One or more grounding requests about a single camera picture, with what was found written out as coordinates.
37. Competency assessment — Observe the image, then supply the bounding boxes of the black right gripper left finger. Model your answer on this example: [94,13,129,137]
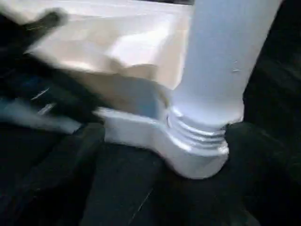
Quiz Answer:
[0,123,107,226]

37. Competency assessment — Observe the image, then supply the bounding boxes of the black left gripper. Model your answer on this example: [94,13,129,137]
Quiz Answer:
[0,9,105,127]

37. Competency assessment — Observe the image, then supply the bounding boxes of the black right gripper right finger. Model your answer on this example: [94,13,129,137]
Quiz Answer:
[225,121,301,226]

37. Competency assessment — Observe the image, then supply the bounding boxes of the white plastic table top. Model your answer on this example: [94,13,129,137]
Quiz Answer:
[0,0,231,180]

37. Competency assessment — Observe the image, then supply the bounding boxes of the white plastic table leg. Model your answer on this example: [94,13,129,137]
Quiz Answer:
[166,0,284,157]

